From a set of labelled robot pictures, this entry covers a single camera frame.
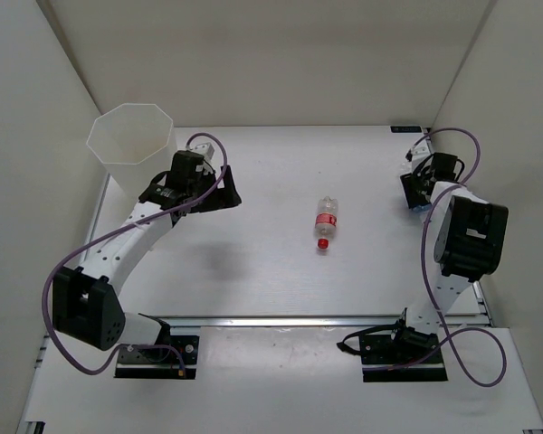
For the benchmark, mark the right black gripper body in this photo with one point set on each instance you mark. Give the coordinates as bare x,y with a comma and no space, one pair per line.
415,183

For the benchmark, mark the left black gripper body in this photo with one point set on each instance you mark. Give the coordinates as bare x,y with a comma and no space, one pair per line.
223,197

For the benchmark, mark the clear bottle blue label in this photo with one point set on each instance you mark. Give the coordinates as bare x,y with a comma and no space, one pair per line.
421,208

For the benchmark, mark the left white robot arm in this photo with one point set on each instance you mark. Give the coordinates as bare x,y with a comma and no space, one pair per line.
85,300

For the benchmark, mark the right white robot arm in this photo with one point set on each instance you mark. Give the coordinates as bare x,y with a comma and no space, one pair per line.
466,237

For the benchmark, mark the white translucent octagonal bin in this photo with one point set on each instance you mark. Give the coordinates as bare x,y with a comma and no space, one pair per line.
134,142

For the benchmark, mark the clear bottle red label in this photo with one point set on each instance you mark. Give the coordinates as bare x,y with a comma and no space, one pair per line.
325,227

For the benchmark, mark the aluminium rail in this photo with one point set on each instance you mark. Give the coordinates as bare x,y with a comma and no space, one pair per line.
278,321

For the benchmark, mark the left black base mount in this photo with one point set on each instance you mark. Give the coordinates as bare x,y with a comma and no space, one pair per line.
173,356

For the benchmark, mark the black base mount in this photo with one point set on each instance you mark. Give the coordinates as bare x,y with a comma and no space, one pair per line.
173,356
396,353

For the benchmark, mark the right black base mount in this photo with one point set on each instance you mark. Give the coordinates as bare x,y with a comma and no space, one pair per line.
396,353

